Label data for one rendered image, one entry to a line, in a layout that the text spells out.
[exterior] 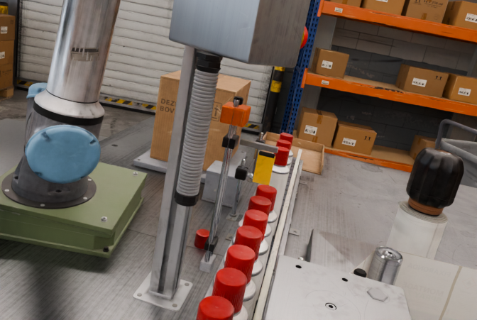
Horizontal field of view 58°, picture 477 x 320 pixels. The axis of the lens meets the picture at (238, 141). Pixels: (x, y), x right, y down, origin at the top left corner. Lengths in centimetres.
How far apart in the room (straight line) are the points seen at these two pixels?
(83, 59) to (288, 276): 51
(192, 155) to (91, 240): 41
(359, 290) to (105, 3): 56
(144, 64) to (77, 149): 447
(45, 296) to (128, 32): 456
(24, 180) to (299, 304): 72
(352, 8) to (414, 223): 370
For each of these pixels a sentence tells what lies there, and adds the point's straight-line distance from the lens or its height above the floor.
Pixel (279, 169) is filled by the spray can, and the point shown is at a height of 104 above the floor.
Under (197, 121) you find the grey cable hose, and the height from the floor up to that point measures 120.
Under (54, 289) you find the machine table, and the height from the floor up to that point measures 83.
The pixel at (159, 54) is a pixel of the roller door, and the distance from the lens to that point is 516.
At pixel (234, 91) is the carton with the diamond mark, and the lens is 129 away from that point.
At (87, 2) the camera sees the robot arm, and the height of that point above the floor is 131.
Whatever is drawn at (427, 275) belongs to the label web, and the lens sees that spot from 70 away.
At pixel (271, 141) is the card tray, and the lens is 191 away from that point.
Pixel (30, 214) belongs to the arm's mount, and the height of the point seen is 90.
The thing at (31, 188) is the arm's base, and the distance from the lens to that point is 96.
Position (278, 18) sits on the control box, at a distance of 54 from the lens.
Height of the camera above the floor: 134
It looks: 16 degrees down
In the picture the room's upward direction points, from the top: 11 degrees clockwise
